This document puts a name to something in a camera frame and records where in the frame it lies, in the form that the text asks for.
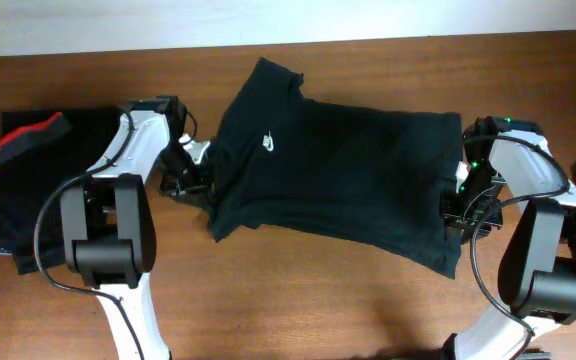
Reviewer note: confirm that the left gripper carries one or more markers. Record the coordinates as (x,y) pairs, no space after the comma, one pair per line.
(183,185)

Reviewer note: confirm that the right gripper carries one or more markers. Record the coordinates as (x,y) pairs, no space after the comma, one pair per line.
(457,211)

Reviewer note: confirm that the black nike t-shirt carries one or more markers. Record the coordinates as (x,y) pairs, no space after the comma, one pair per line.
(360,174)

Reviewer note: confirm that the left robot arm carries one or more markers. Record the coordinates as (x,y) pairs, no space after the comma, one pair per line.
(108,231)

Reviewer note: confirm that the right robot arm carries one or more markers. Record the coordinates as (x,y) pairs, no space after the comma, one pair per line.
(508,163)

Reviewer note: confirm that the black shorts red waistband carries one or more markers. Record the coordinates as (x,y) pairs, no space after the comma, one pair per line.
(39,151)

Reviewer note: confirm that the aluminium frame rail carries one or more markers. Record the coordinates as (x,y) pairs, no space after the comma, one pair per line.
(533,354)

